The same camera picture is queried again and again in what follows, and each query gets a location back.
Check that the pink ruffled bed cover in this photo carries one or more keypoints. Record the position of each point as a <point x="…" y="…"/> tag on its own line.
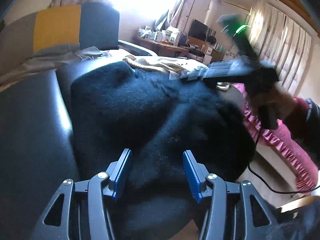
<point x="296" y="140"/>

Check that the white striped curtain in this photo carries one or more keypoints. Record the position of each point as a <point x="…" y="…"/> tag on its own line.
<point x="281" y="41"/>

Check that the person's right hand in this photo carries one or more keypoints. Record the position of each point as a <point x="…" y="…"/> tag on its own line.
<point x="283" y="102"/>

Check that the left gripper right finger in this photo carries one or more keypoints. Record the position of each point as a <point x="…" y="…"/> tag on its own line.
<point x="196" y="176"/>

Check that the black knit sweater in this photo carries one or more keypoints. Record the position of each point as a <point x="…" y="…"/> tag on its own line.
<point x="116" y="107"/>

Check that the grey crumpled cloth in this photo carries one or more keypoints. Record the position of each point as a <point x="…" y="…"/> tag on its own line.
<point x="48" y="59"/>

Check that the grey metal chair frame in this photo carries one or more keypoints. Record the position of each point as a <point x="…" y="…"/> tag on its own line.
<point x="136" y="49"/>

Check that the black monitor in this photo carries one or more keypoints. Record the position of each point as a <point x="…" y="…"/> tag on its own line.
<point x="200" y="31"/>

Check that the cluttered wooden desk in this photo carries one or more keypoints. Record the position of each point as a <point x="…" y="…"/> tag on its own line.
<point x="171" y="43"/>

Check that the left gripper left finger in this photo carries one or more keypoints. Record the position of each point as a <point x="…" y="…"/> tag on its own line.
<point x="118" y="172"/>

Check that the grey yellow navy cushion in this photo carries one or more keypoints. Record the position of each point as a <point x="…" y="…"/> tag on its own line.
<point x="88" y="24"/>

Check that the beige knit sweater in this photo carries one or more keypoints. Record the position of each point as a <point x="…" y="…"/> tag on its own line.
<point x="167" y="65"/>

